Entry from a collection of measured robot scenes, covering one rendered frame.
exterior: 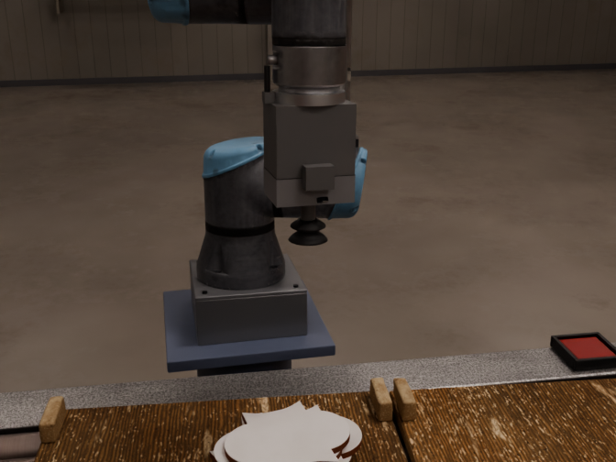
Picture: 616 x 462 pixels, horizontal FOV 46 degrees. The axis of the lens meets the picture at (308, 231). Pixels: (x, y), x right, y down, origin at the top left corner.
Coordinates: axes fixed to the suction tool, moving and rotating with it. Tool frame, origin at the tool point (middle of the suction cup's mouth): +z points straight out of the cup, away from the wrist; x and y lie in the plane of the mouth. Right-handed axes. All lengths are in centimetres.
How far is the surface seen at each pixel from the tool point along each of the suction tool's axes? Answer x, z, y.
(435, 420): -3.6, 22.9, 15.0
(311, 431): -7.6, 19.1, -1.6
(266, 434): -7.0, 19.1, -6.4
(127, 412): 7.8, 23.1, -20.5
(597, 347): 8, 23, 46
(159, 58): 927, 50, 51
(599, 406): -6.3, 22.7, 35.8
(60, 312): 243, 108, -47
